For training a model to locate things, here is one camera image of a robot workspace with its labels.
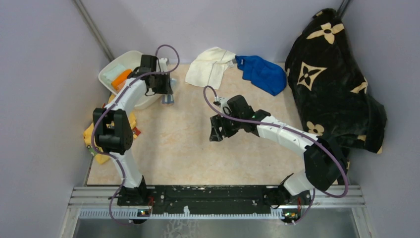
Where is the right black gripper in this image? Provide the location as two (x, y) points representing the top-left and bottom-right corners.
(210, 110), (243, 142)

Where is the rabbit print striped towel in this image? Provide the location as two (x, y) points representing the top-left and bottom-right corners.
(160, 78), (178, 107)

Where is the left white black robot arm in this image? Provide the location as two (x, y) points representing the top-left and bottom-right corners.
(91, 68), (173, 205)

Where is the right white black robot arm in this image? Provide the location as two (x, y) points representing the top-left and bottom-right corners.
(210, 110), (349, 204)

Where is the white square plastic basin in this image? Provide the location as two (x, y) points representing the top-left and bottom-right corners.
(98, 51), (168, 110)

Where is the orange rolled towel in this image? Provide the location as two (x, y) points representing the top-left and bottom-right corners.
(111, 69), (132, 92)

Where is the light green rolled towel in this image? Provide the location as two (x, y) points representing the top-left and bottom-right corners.
(103, 64), (127, 83)

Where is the cream white towel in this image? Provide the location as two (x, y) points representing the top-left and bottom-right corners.
(185, 47), (236, 90)

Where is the blue towel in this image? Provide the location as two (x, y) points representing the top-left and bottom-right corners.
(235, 55), (287, 96)

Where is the yellow cartoon print towel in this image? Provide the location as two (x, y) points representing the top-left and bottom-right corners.
(83, 104), (141, 164)

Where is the black floral pattern blanket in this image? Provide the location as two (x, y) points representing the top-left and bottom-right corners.
(285, 8), (387, 154)

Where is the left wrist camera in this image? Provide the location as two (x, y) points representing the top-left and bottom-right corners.
(140, 55), (168, 72)

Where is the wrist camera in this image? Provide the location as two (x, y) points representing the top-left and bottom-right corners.
(140, 55), (168, 72)
(214, 95), (255, 119)

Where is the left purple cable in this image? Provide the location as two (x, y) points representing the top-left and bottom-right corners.
(90, 44), (180, 227)

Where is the purple cable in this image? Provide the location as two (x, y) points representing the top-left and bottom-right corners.
(203, 85), (350, 226)
(90, 44), (180, 227)

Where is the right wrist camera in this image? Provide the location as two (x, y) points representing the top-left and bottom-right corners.
(214, 95), (255, 119)

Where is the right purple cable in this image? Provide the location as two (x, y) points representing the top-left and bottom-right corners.
(203, 85), (350, 226)

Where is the aluminium frame rail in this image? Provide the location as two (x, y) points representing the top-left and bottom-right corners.
(68, 185), (365, 220)

